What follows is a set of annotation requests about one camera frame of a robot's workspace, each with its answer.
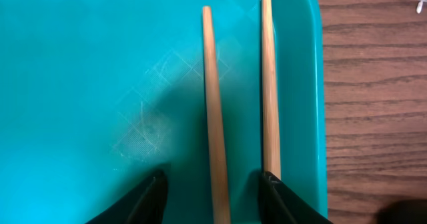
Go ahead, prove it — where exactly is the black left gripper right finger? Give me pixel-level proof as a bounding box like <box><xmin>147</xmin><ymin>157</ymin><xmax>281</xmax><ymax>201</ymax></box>
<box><xmin>258</xmin><ymin>171</ymin><xmax>332</xmax><ymax>224</ymax></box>

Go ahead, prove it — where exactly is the right wooden chopstick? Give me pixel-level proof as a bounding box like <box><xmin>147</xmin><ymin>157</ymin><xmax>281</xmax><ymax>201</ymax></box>
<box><xmin>261</xmin><ymin>0</ymin><xmax>281</xmax><ymax>178</ymax></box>

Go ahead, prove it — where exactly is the teal plastic tray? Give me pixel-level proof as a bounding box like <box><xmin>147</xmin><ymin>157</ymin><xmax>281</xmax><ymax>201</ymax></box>
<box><xmin>1</xmin><ymin>0</ymin><xmax>328</xmax><ymax>223</ymax></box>

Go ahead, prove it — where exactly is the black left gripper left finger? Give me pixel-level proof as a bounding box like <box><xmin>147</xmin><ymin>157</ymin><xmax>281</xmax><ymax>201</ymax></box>
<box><xmin>87</xmin><ymin>170</ymin><xmax>168</xmax><ymax>224</ymax></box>

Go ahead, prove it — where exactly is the wooden chopstick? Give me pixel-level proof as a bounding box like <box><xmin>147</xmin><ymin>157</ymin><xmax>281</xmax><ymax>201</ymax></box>
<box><xmin>202</xmin><ymin>6</ymin><xmax>231</xmax><ymax>224</ymax></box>
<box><xmin>261</xmin><ymin>0</ymin><xmax>281</xmax><ymax>178</ymax></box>

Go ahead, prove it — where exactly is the left wooden chopstick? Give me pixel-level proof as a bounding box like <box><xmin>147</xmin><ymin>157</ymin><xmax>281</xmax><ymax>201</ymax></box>
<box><xmin>202</xmin><ymin>6</ymin><xmax>231</xmax><ymax>224</ymax></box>

